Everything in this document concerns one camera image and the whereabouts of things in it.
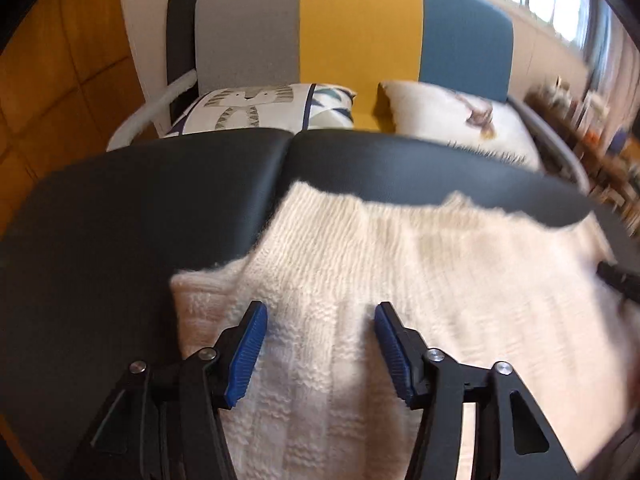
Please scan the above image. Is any cluttered wooden desk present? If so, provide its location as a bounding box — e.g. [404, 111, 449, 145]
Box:
[522, 76, 640, 238]

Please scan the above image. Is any black sofa bolster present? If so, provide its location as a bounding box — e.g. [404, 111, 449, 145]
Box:
[165, 0, 212, 122]

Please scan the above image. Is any bird print pillow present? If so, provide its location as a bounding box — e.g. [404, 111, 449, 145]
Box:
[379, 80, 545, 170]

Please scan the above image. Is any orange wooden wardrobe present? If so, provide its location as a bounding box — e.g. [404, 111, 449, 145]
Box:
[0, 0, 151, 241]

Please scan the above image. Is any cat print pillow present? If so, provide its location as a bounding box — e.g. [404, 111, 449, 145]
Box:
[159, 83, 359, 139]

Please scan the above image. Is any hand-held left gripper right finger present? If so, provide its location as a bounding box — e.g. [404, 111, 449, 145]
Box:
[374, 302, 583, 480]

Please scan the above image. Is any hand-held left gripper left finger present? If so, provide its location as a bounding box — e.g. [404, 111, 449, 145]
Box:
[60, 300, 269, 480]

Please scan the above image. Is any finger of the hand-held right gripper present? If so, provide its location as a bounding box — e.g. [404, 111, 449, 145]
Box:
[596, 259, 640, 307]

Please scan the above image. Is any cream knitted sweater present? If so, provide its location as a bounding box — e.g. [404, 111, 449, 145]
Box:
[170, 180, 640, 480]

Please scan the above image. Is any grey yellow blue sofa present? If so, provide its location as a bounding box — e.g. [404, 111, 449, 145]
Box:
[106, 0, 601, 197]

